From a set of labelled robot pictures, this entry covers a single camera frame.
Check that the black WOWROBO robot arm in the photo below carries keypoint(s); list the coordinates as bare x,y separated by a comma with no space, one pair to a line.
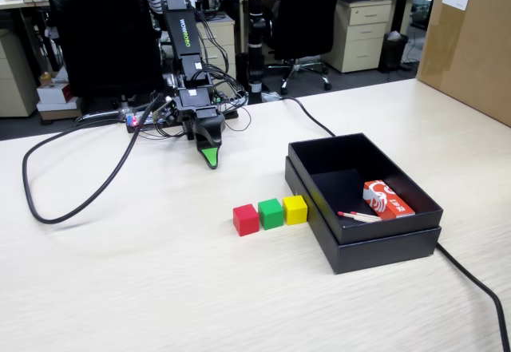
183,28

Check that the black box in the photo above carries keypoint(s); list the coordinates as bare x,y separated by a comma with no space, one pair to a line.
339,160

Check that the black box lid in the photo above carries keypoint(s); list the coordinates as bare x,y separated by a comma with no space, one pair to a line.
379,254

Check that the large black office chair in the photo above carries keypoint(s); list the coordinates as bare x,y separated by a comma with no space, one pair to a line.
104,28

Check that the red tipped match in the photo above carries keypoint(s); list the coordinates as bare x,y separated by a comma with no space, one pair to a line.
359,218
365,214

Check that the red cube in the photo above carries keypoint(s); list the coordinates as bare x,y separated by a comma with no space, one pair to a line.
245,221

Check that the green cube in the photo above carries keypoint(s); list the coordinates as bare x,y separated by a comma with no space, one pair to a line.
271,214

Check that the yellow cube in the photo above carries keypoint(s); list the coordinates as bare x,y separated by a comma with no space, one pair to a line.
295,210

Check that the controller board with red light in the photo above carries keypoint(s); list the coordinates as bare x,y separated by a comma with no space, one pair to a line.
132,119

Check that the black pole with white bands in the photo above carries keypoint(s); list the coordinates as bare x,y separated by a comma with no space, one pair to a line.
255,28

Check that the beige cabinet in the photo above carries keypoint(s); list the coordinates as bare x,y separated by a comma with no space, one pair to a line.
16,76

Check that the black swivel office chair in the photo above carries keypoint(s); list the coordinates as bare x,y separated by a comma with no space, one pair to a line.
307,13

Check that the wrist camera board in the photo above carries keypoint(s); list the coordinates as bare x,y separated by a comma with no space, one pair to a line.
165,111

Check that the white box with red side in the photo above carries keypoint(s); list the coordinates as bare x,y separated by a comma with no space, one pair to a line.
54,93

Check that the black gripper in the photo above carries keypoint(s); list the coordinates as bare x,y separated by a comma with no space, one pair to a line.
195,102

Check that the black trash bin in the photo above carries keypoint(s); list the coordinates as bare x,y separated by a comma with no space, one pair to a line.
393,52

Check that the large cardboard box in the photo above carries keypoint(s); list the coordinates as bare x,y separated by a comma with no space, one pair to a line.
467,44

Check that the thin black stand pole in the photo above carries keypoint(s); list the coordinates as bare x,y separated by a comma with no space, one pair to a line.
235,28

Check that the orange matchbox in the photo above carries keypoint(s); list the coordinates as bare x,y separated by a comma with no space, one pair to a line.
389,202

